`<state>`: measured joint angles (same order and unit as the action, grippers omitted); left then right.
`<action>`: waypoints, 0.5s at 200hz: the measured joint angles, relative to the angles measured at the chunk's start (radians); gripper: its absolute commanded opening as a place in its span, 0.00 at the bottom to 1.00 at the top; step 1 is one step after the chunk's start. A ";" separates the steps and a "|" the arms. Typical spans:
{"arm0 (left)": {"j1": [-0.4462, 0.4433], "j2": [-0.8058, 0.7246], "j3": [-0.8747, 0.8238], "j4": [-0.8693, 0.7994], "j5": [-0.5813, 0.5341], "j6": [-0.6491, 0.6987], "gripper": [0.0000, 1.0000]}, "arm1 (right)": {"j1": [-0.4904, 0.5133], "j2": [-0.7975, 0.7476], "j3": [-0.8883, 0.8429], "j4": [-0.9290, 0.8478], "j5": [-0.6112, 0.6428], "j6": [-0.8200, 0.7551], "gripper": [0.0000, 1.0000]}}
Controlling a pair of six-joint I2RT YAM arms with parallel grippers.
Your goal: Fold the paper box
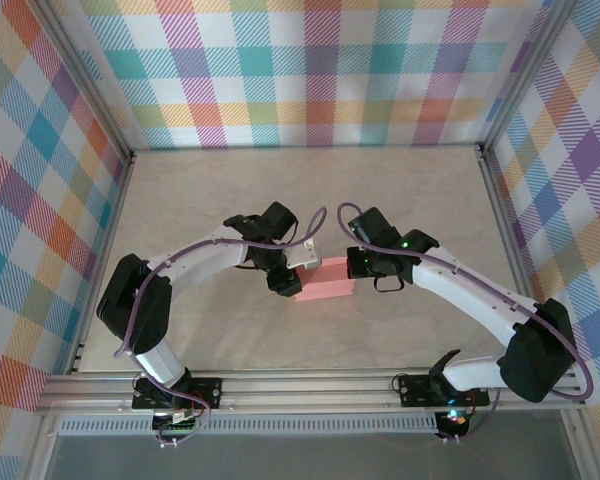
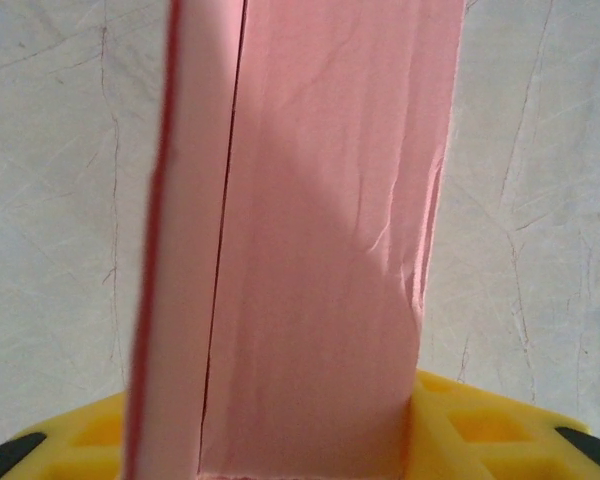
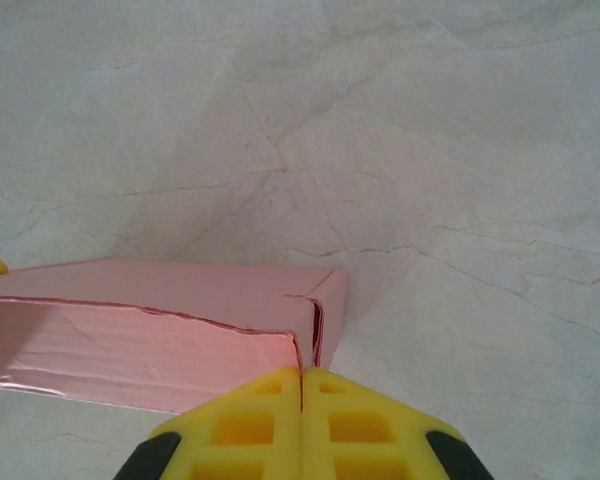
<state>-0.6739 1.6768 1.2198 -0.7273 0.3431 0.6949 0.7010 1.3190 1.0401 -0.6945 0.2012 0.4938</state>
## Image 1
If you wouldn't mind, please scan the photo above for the pink paper box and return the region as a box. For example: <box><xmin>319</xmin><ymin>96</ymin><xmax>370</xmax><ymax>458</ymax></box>
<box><xmin>294</xmin><ymin>255</ymin><xmax>356</xmax><ymax>303</ymax></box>

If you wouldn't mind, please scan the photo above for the controller board with orange part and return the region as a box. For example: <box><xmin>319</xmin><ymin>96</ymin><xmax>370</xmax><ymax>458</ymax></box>
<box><xmin>437</xmin><ymin>408</ymin><xmax>472</xmax><ymax>437</ymax></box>

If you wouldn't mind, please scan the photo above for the controller board with green terminal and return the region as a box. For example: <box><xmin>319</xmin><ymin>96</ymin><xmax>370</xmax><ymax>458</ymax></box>
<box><xmin>152</xmin><ymin>412</ymin><xmax>201</xmax><ymax>435</ymax></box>

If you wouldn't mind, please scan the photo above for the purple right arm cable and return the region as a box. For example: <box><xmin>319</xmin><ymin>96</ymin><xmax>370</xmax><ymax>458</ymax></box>
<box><xmin>335</xmin><ymin>201</ymin><xmax>595</xmax><ymax>444</ymax></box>

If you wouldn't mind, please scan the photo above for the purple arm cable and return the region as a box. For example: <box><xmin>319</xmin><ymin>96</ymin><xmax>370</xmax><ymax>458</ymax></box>
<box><xmin>114</xmin><ymin>207</ymin><xmax>329</xmax><ymax>449</ymax></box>
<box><xmin>335</xmin><ymin>201</ymin><xmax>595</xmax><ymax>444</ymax></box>

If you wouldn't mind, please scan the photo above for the aluminium side rail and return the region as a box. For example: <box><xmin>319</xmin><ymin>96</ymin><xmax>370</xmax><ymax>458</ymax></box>
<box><xmin>67</xmin><ymin>152</ymin><xmax>136</xmax><ymax>375</ymax></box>
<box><xmin>477</xmin><ymin>144</ymin><xmax>554</xmax><ymax>370</ymax></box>

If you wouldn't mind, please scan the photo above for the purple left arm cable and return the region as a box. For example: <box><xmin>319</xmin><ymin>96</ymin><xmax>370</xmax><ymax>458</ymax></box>
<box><xmin>114</xmin><ymin>207</ymin><xmax>329</xmax><ymax>449</ymax></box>

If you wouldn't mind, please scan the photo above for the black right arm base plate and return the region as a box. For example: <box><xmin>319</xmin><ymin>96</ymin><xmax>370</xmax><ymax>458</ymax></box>
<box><xmin>397</xmin><ymin>372</ymin><xmax>490</xmax><ymax>407</ymax></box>

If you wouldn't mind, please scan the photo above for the aluminium mounting rail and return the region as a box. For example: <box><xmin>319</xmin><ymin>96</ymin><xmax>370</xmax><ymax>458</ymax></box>
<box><xmin>34</xmin><ymin>368</ymin><xmax>586</xmax><ymax>416</ymax></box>

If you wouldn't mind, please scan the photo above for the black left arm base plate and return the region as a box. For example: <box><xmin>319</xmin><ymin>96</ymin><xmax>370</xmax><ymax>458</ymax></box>
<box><xmin>131</xmin><ymin>377</ymin><xmax>224</xmax><ymax>412</ymax></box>

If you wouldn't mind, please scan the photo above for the grey slotted cable duct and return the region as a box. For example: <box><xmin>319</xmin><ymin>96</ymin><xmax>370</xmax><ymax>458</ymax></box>
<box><xmin>57</xmin><ymin>417</ymin><xmax>439</xmax><ymax>436</ymax></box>

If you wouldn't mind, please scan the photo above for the aluminium frame post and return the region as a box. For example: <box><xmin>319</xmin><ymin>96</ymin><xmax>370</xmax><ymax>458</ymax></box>
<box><xmin>477</xmin><ymin>0</ymin><xmax>579</xmax><ymax>154</ymax></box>
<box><xmin>37</xmin><ymin>0</ymin><xmax>135</xmax><ymax>159</ymax></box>

